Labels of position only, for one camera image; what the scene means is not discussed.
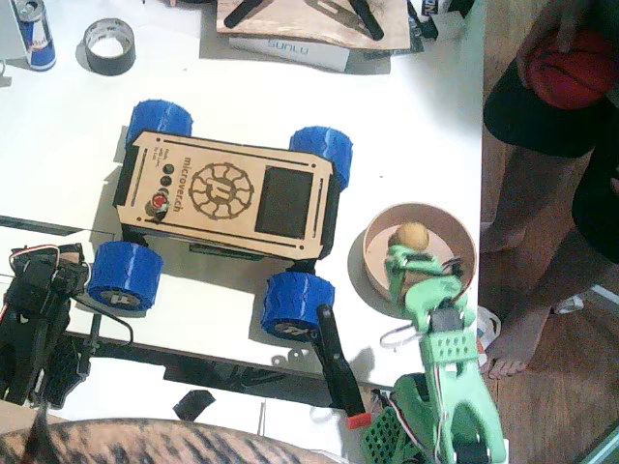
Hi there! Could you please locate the orange basketball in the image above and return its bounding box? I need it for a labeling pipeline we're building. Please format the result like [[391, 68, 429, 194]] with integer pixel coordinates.
[[525, 26, 618, 111]]

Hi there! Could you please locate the brown paper bowl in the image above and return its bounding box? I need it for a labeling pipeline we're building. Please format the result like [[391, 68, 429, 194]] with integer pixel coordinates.
[[361, 202, 479, 311]]

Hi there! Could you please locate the person hand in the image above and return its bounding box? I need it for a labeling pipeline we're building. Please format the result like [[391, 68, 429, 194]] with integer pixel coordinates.
[[549, 0, 599, 54]]

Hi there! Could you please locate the white plastic bag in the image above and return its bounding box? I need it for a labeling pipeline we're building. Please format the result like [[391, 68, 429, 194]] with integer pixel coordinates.
[[476, 304, 504, 374]]

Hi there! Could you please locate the black bar clamp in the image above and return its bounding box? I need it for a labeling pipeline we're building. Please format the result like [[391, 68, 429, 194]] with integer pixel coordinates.
[[72, 297, 135, 363]]

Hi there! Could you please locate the black flat strip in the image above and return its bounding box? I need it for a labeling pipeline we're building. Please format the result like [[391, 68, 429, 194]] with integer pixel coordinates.
[[0, 215, 86, 238]]

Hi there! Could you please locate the blue treaded rover wheel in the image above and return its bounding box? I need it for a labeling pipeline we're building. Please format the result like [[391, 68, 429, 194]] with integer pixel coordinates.
[[86, 241, 164, 316], [288, 126, 355, 192], [126, 99, 194, 146], [260, 271, 337, 342]]

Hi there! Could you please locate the black clamp with red tip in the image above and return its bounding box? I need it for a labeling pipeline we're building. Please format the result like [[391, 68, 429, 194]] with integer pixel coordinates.
[[315, 304, 373, 431]]

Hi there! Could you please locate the bare person leg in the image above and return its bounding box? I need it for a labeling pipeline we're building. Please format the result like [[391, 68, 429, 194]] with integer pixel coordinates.
[[478, 139, 597, 381]]

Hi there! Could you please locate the white shoe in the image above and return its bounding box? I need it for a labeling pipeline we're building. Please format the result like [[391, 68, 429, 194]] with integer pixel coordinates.
[[553, 293, 587, 316]]

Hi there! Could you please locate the striped brown fabric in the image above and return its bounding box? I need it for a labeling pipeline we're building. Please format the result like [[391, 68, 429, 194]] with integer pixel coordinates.
[[0, 418, 339, 464]]

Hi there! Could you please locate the small black plastic piece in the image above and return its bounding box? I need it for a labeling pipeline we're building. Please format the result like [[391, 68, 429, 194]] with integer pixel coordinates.
[[173, 389, 217, 421]]

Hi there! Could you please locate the wooden top rover body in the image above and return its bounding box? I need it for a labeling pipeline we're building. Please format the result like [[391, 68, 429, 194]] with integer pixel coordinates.
[[111, 129, 342, 262]]

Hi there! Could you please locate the white SUNLU box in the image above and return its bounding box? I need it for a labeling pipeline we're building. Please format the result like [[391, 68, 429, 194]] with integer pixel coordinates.
[[226, 36, 352, 73]]

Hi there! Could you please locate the black tripod leg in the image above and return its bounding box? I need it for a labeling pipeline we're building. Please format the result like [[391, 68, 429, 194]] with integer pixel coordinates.
[[223, 0, 272, 28], [348, 0, 386, 42]]

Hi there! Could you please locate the wooden board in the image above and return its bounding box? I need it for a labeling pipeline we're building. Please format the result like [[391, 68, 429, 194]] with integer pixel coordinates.
[[216, 0, 412, 52]]

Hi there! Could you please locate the black tape roll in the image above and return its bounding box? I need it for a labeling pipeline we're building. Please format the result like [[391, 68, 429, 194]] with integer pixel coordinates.
[[82, 17, 136, 77]]

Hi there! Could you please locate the blue silver drink can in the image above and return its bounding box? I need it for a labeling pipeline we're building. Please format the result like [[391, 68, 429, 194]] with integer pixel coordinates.
[[12, 0, 57, 73]]

